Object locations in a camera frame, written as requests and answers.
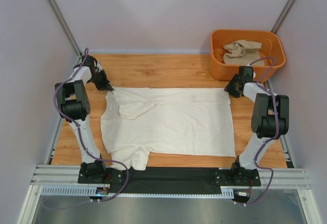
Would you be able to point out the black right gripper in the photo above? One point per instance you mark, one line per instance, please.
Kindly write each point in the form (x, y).
(228, 89)

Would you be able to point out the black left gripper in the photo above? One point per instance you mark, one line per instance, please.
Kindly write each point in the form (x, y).
(104, 85)

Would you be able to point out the white t shirt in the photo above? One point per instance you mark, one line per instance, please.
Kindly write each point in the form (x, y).
(185, 121)

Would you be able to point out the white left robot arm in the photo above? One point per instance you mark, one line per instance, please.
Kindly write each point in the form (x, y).
(72, 103)

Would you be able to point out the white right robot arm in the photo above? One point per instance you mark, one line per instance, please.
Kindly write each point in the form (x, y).
(270, 117)

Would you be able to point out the beige t shirt in bin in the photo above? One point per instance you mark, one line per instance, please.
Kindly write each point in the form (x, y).
(242, 53)

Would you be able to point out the orange plastic bin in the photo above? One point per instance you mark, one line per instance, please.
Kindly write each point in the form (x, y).
(271, 52)

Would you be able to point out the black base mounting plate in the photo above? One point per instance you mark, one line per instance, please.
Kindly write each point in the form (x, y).
(181, 179)

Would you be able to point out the aluminium extrusion rail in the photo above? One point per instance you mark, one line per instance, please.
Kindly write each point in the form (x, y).
(283, 178)

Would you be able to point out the grey slotted cable duct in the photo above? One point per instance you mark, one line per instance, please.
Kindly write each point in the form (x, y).
(94, 191)

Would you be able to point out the right aluminium frame post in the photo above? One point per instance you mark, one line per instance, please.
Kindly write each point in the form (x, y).
(283, 15)

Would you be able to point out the aluminium frame post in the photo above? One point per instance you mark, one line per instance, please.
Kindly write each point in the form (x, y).
(60, 18)
(283, 15)

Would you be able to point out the left aluminium frame post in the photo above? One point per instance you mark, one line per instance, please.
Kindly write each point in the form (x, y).
(60, 18)

